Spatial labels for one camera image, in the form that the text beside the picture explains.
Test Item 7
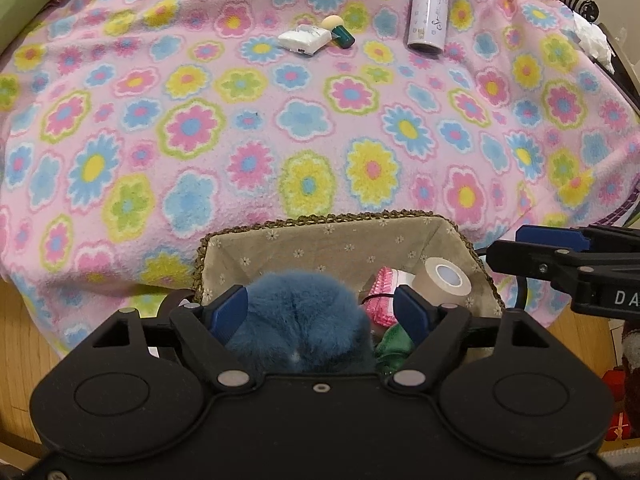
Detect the pink cloth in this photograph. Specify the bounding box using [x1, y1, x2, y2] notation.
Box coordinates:
[365, 267, 416, 323]

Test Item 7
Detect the beige makeup sponge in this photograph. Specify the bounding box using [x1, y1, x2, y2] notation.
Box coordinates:
[320, 15, 357, 47]

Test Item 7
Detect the tape roll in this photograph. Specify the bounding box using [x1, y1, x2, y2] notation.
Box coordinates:
[412, 256, 473, 308]

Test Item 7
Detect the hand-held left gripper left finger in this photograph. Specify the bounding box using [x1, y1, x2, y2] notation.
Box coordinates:
[90, 285, 253, 392]

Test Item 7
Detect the black white striped item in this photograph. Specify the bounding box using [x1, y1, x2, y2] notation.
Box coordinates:
[547, 0, 600, 23]

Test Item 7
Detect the pink floral fleece blanket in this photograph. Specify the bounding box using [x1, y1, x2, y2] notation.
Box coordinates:
[0, 0, 640, 356]

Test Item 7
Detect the green penguin plush toy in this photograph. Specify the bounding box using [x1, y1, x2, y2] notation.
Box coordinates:
[375, 322, 418, 373]

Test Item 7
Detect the woven basket with fabric liner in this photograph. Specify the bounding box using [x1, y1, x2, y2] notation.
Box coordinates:
[167, 210, 526, 361]

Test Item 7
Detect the blue fluffy scrunchie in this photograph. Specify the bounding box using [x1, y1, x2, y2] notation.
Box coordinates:
[225, 271, 376, 373]

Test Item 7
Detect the green cushion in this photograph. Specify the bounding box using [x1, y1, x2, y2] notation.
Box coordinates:
[0, 0, 71, 53]

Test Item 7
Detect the purple rope lanyard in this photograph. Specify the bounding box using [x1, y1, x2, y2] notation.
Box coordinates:
[597, 195, 638, 228]

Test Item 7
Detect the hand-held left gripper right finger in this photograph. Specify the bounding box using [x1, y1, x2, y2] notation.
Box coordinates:
[385, 285, 553, 392]

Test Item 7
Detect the white crumpled tissue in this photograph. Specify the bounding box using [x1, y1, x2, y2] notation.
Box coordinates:
[572, 17, 617, 73]

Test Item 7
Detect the white sealed packet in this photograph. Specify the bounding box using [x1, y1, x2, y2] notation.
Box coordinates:
[277, 24, 333, 56]

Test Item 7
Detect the lavender water bottle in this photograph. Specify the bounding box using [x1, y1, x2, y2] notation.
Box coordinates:
[406, 0, 451, 55]

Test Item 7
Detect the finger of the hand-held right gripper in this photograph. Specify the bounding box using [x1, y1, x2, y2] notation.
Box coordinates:
[487, 240, 586, 287]
[515, 225, 640, 261]

